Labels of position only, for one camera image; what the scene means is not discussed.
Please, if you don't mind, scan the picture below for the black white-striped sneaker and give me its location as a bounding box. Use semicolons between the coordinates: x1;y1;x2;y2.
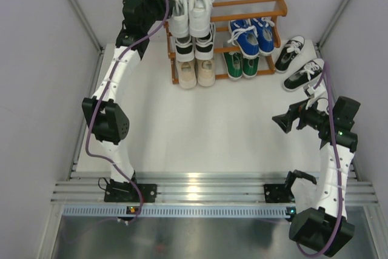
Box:
173;35;195;62
195;22;215;60

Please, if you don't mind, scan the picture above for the aluminium frame post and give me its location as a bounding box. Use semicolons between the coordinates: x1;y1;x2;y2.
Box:
47;0;105;53
315;0;352;53

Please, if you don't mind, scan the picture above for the white sneaker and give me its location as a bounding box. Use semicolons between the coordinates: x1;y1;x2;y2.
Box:
169;0;189;38
189;0;214;38

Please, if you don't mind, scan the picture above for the beige sneaker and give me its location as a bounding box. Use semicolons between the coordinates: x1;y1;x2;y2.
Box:
176;59;197;89
197;58;215;87

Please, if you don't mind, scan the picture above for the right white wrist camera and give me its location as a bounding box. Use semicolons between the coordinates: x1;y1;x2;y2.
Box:
303;85;326;110

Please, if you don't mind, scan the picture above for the black canvas sneaker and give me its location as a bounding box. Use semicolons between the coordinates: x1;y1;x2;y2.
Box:
283;58;324;92
275;35;305;73

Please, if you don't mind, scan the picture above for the perforated cable duct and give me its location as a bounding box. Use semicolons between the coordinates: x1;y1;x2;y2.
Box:
62;204;296;218

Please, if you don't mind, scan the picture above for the left aluminium frame post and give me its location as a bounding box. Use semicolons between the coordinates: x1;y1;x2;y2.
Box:
47;0;105;53

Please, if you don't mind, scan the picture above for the right aluminium frame post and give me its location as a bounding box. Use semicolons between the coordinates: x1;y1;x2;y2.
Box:
315;0;352;53

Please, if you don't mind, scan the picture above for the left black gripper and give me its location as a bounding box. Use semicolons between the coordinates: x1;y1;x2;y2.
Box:
138;0;174;33

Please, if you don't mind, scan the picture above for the green sneaker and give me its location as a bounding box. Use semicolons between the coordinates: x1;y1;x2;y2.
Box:
222;51;243;81
242;56;259;79

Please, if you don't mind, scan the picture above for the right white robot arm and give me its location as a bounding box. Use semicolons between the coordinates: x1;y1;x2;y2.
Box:
272;95;360;258

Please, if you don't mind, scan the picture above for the aluminium rail base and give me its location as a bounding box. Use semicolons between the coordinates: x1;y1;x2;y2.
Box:
50;170;378;208

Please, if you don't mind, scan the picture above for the orange wooden shoe shelf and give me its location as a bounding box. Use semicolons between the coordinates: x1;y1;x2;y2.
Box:
164;0;288;84

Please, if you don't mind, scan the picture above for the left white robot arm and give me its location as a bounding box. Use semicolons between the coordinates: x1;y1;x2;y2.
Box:
82;0;173;202

